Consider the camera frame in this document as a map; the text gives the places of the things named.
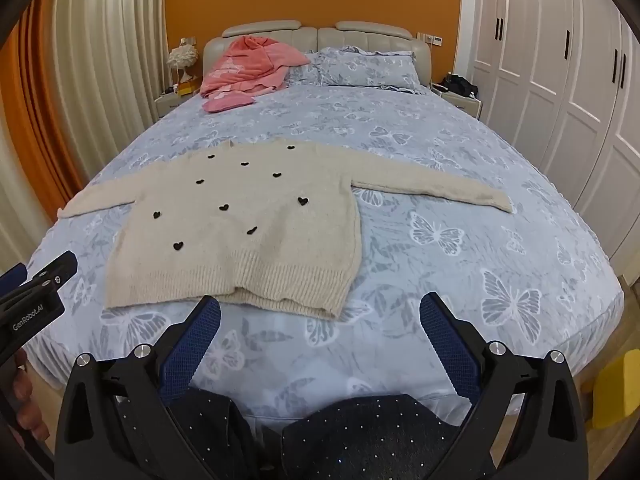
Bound white wardrobe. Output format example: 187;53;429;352
457;0;640;283

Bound person's left hand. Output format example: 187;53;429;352
12;350;51;443

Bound pink blanket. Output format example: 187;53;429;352
200;35;312;113

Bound beige nightstand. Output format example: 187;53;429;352
153;91;202;121
431;87;484;122

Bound yellow stool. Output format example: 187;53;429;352
591;349;640;430

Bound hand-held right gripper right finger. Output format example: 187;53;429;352
419;291;588;480

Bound person's dark sparkly pants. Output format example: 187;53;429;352
167;391;498;480

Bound beige leather headboard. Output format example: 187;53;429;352
202;20;433;87

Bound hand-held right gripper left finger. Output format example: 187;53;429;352
55;295;223;480

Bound white fluffy lamp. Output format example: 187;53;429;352
167;45;197;83

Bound black bag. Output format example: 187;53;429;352
439;74;480;99

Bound beige sweater with black hearts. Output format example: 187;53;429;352
57;140;516;322

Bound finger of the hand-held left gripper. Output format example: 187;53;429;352
0;261;27;295
20;250;79;306

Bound butterfly print pillow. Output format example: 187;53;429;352
285;51;323;88
312;46;421;94

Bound bed with butterfly print sheet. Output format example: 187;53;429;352
22;72;626;426

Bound orange curtain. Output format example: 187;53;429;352
0;0;86;208

